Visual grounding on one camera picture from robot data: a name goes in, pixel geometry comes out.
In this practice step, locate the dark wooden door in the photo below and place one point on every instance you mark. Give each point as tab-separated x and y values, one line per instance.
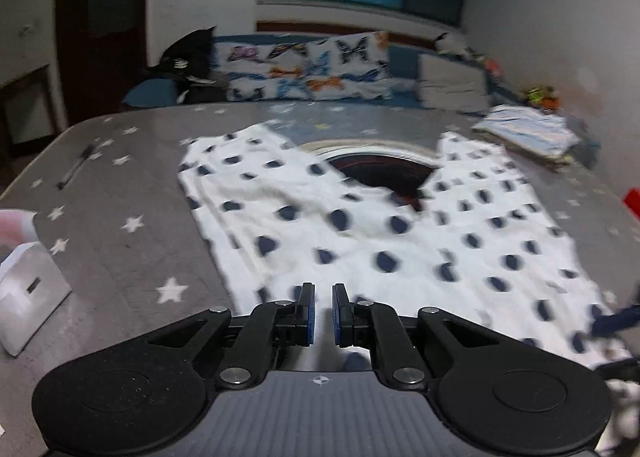
100	37

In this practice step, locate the black pen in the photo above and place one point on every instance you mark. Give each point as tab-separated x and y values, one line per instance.
77	166

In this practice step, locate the black bag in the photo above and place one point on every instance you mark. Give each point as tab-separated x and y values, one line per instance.
185	59

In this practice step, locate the white box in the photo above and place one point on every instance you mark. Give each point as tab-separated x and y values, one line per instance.
30	292

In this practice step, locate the white and black plush toy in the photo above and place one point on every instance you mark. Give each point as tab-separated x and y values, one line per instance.
450	43

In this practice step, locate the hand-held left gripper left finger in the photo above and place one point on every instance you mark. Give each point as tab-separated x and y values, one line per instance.
307	317

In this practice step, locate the small colourful toys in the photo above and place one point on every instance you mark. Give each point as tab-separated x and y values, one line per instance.
540	96

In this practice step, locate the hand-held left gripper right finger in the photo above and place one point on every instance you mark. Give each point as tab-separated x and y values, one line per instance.
340	317

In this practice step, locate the blue sofa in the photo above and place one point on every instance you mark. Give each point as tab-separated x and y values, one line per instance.
150	92

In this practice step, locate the red object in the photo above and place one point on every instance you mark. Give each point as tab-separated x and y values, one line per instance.
634	204

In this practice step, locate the white polka dot garment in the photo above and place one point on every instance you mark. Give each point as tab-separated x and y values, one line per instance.
350	247

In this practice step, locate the butterfly print pillow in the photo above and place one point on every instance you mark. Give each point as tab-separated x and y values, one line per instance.
300	67

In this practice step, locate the stack of folded clothes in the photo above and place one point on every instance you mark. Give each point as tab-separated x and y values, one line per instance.
530	129

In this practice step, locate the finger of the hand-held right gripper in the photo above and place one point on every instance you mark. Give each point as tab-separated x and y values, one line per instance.
620	322

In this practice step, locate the round black induction cooktop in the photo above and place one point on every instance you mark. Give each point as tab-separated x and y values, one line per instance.
380	169

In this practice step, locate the grey star tablecloth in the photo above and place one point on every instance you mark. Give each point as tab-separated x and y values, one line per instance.
125	177

